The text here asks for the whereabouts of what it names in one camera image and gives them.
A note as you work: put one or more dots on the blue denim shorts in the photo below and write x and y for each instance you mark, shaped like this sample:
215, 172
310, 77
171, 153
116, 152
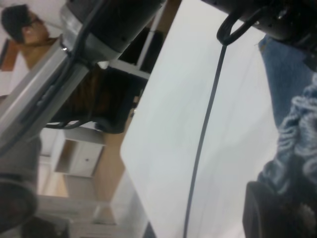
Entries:
280, 74

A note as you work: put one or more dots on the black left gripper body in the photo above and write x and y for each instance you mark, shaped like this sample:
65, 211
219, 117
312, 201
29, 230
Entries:
280, 17

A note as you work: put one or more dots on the person with black hair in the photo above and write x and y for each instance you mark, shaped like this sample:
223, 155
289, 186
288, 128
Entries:
34, 32

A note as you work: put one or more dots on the dark brown furniture piece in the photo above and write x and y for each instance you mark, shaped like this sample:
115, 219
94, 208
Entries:
109, 99

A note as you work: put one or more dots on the silver and black left arm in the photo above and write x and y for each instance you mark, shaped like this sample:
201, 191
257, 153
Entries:
29, 99

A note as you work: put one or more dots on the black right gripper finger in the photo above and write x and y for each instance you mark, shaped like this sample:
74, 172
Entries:
272, 213

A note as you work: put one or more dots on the black and white shelf unit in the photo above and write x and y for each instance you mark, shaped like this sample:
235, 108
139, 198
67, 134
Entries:
153, 42

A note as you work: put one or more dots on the white drawer cabinet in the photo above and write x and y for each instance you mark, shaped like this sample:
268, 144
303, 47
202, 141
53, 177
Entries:
81, 158

